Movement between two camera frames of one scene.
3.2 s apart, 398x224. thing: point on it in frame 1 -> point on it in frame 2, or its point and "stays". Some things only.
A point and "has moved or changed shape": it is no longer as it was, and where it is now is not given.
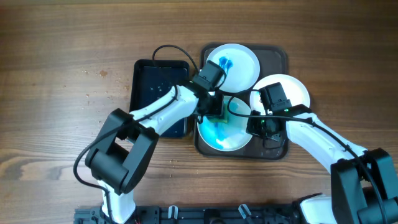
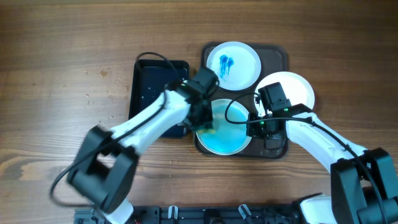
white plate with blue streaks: x=240 y=65 stays
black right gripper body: x=260 y=126 stays
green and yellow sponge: x=222 y=118 -> x=206 y=131
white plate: x=293 y=89 has moved or changed shape
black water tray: x=152 y=78 stays
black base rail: x=198 y=214 stays
